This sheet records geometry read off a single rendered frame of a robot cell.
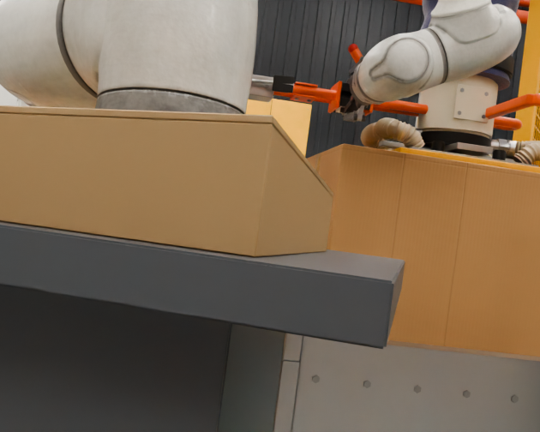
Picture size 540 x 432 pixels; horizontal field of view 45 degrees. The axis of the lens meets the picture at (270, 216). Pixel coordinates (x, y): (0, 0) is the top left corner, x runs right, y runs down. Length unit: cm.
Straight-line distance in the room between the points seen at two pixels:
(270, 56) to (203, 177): 1191
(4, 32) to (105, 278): 47
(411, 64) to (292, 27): 1141
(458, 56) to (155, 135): 80
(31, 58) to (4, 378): 36
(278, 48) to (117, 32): 1175
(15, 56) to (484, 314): 99
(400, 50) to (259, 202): 71
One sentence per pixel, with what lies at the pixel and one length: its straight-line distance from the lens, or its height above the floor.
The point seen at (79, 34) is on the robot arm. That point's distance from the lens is 71.
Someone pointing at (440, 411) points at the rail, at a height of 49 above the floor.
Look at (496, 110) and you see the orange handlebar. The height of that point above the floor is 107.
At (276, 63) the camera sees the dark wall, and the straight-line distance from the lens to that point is 1231.
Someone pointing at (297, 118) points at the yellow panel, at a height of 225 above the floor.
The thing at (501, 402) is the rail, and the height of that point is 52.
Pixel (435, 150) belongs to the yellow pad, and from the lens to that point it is 140.
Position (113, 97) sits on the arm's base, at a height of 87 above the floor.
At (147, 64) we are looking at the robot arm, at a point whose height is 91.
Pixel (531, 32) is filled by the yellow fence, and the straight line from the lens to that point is 218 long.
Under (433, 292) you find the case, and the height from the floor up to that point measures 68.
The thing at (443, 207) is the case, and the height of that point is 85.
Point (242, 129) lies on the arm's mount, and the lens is 43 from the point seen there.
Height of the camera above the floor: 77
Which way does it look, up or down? 1 degrees up
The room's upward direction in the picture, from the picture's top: 7 degrees clockwise
